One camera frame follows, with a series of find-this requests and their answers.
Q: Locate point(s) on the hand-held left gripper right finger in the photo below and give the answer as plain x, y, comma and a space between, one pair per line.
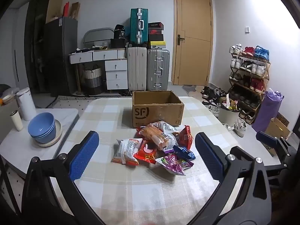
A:
208, 154

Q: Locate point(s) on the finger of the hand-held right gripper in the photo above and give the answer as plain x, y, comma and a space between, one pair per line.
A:
264, 137
279, 168

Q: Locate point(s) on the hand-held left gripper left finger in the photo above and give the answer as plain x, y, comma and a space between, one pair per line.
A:
84, 154

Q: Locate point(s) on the blue snack packet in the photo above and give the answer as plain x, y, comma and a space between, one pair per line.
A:
185, 153

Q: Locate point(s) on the red cone snack packet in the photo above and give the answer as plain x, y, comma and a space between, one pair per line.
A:
186, 137

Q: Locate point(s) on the purple candy packet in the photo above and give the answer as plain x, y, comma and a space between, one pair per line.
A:
174, 166

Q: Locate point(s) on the grey silver snack packet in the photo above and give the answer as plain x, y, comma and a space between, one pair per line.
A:
168, 127

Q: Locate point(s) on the clear orange biscuit packet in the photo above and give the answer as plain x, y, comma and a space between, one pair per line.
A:
155, 136

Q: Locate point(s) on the red cookie packet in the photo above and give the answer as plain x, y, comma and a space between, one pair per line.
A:
145, 155

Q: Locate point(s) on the brown cardboard box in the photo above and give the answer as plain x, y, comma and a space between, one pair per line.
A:
159, 112

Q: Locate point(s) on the small printed cardboard box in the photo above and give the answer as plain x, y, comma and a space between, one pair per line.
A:
277, 129

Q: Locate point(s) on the purple bag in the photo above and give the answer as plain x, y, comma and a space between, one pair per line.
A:
267, 112

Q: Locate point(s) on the white waste bin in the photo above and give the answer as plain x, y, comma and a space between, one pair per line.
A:
228, 117

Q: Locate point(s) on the collection of racked shoes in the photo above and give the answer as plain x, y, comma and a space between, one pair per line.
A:
256, 84

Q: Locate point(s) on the black white patterned rug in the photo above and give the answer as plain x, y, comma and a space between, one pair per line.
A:
70, 102

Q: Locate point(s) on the scattered sneakers group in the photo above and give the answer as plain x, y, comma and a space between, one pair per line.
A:
211, 96

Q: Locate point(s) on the wooden shoe rack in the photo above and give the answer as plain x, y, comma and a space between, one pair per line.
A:
267, 75

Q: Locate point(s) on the grey door mat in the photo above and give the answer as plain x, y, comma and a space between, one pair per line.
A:
189, 88

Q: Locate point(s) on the white tumbler cup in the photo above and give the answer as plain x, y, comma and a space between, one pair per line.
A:
16, 121

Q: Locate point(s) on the woven laundry basket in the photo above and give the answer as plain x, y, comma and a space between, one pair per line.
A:
93, 79

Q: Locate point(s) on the white thermos jug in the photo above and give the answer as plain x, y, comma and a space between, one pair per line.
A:
26, 103

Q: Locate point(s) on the white desk with drawers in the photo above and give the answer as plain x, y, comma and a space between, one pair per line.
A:
116, 75

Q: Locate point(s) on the wooden door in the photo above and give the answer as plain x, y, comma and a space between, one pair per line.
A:
194, 58

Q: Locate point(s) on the silver suitcase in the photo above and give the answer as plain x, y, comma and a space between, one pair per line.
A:
158, 69

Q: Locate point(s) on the beige suitcase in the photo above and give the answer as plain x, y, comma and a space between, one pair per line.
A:
137, 69

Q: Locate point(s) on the grey refrigerator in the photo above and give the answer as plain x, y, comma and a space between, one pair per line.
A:
61, 56

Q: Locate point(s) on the small white basket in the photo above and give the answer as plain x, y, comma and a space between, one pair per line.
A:
106, 44

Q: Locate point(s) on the dark glass cabinet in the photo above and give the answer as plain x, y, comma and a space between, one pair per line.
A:
35, 51

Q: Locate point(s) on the black storage box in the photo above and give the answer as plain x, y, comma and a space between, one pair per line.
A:
118, 43

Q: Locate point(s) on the oval grey mirror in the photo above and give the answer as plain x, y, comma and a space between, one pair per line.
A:
98, 34

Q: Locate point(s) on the black paper bag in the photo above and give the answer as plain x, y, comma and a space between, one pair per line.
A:
120, 31

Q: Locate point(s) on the plain black shoe box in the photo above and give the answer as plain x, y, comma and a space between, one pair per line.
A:
155, 38

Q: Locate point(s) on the teal suitcase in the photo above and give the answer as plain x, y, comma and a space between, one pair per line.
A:
138, 25

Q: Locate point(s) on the black shoe box red label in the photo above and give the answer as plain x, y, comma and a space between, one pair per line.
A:
155, 25

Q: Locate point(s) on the small brown cardboard piece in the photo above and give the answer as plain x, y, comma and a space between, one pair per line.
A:
75, 10

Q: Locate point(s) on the red paper bag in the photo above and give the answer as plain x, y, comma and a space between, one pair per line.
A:
66, 9

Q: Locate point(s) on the large flat cardboard sheet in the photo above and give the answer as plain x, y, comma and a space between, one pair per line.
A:
55, 4

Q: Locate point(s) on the white light switch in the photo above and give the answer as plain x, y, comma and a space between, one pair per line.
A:
247, 29

